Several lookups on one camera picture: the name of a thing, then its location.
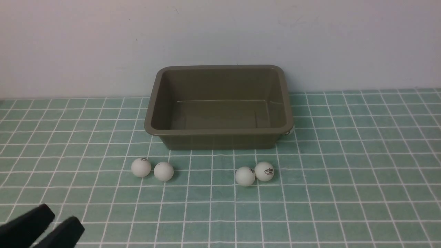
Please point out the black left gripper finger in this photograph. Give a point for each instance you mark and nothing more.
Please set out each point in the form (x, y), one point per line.
(65, 235)
(22, 231)

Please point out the white table-tennis ball plain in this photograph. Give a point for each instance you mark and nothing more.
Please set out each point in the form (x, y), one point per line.
(163, 171)
(245, 176)

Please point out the white table-tennis ball red logo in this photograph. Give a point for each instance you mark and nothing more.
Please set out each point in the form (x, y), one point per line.
(264, 171)

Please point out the olive plastic bin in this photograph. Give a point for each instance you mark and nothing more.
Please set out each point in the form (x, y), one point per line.
(209, 107)

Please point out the green checkered tablecloth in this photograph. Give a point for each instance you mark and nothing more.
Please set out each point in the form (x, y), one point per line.
(360, 170)

